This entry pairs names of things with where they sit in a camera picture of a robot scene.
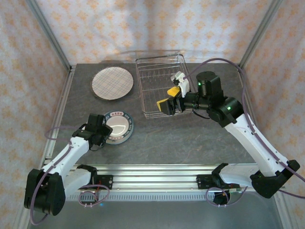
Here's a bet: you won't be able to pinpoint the teal rimmed plate with lettering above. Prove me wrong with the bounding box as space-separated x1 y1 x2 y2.
102 110 135 146

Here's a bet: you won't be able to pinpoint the pink plaid pattern plate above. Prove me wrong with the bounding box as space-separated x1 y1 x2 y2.
92 67 134 100

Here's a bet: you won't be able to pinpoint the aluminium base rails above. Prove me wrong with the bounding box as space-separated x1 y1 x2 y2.
40 163 257 191

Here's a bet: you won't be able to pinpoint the small green circuit board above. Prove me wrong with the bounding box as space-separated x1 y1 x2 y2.
228 187 248 194

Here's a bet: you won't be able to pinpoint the metal wire dish rack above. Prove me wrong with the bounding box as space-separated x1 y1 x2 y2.
135 52 194 119

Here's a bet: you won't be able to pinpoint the thin black left gripper cable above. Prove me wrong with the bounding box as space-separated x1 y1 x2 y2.
89 142 106 152

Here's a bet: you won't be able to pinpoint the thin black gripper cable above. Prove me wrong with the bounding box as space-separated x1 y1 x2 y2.
192 109 212 120
89 142 106 152

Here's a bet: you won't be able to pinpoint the thin black right gripper cable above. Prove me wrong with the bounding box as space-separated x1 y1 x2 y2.
192 109 212 120

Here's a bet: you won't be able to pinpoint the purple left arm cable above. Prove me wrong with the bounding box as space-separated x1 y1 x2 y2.
30 125 111 226

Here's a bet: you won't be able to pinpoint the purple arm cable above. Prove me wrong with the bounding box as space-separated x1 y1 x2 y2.
183 58 305 208
30 125 111 226

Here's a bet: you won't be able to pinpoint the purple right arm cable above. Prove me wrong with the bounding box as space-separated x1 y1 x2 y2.
183 58 305 208

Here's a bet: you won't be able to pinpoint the aluminium side rail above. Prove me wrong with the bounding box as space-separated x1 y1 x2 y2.
39 66 77 167

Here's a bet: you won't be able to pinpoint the grey slotted cable duct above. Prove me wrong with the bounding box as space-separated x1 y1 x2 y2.
65 192 263 202

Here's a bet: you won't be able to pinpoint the aluminium frame post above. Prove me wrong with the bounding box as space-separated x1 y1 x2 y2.
25 0 72 71
238 0 284 70

